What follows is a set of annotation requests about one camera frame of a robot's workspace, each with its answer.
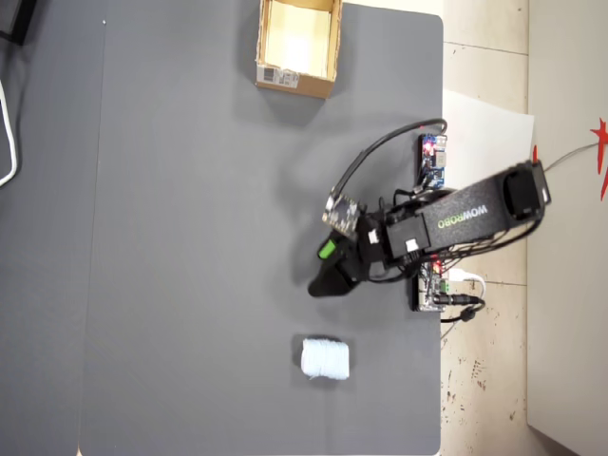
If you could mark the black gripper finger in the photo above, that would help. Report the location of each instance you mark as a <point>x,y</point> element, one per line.
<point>328,249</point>
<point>332,282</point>

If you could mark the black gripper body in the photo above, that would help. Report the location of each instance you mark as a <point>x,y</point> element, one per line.
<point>366,247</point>

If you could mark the light blue yarn block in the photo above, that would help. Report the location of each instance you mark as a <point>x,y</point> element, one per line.
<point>327,358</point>

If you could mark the open cardboard box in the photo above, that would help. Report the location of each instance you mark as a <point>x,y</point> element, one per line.
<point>299,47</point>

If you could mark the circuit board with green terminal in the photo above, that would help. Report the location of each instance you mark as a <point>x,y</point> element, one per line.
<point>430,292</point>

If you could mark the blue circuit board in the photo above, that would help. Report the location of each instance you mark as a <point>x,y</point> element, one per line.
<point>432,159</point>

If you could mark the white paper sheet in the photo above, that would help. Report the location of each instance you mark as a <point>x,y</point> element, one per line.
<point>484,142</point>

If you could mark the black object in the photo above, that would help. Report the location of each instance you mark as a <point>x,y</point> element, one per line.
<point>19,19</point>

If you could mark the camouflage pattern wrist camera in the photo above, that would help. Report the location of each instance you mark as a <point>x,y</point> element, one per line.
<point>343,212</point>

